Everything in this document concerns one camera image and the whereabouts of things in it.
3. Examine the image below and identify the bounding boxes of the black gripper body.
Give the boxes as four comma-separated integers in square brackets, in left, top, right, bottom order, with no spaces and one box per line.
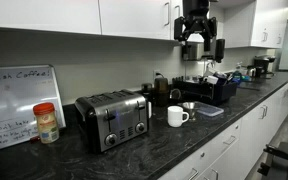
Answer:
[182,0,211,22]

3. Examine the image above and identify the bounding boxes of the stainless steel funnel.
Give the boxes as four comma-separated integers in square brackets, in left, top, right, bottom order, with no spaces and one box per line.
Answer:
[182,101,200,122]

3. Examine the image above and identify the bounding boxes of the black cylinder fixture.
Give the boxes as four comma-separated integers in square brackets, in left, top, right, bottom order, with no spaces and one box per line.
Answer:
[214,38,226,64]

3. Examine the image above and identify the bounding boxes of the blue soap bottle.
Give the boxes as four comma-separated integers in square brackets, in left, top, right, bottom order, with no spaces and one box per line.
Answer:
[232,62,244,85]

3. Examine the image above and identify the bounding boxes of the black coffee maker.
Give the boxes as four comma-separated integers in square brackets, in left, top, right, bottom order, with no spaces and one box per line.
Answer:
[252,54,277,80]

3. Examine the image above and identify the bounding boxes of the black dish rack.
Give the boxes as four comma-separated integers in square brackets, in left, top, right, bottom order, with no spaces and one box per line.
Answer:
[171,75,238,107]

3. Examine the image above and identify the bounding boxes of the dark brown canister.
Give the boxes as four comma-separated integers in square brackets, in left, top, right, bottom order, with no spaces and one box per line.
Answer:
[153,77,171,108]

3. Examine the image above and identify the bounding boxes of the small black canister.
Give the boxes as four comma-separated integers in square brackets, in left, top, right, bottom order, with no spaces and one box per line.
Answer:
[140,82,154,108]

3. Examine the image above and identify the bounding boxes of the clear plastic lid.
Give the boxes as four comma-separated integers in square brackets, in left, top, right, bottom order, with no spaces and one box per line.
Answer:
[178,101,225,118]

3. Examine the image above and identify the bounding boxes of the silver four-slot toaster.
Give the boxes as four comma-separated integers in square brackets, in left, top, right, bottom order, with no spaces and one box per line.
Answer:
[74,89,151,154]

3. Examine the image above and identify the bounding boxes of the white base cabinets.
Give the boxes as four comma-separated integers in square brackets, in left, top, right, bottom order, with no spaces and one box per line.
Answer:
[157,81,288,180]

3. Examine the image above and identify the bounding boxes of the creamer jar red lid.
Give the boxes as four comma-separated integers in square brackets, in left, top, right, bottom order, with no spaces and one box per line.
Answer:
[32,102,60,145]

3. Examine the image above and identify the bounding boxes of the whiteboard with handwriting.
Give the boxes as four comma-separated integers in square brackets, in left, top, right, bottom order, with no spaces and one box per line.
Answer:
[0,64,67,153]

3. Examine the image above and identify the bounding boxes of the red marker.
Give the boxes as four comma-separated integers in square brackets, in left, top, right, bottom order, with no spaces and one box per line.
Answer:
[29,135,41,144]

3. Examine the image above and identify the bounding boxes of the steel wall dispenser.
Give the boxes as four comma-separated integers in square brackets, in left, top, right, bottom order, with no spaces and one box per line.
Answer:
[181,41,206,62]

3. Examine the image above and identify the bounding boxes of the white wall cabinet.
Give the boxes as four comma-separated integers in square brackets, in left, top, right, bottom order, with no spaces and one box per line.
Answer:
[223,0,288,50]
[0,0,185,43]

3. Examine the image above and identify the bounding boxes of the white wall outlet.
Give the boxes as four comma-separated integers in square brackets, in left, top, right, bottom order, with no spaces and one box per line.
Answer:
[152,69,163,80]

